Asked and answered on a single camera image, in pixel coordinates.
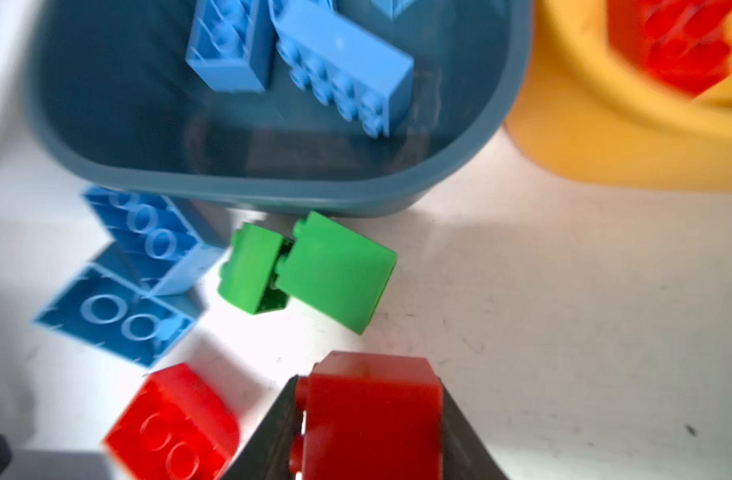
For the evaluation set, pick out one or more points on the yellow plastic bin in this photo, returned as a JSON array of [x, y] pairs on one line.
[[586, 114]]

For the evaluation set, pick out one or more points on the blue lego upper pile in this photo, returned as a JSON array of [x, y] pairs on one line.
[[171, 243]]

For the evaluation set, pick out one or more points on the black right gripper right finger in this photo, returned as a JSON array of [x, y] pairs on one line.
[[464, 454]]

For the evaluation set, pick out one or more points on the red lego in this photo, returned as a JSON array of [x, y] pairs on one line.
[[369, 416], [176, 427], [681, 43]]

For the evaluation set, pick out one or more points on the teal plastic bin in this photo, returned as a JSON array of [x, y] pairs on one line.
[[109, 93]]

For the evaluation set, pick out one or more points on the green lego by teal bin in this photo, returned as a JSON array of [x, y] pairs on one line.
[[325, 265]]

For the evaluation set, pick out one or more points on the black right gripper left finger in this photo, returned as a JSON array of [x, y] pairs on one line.
[[267, 454]]

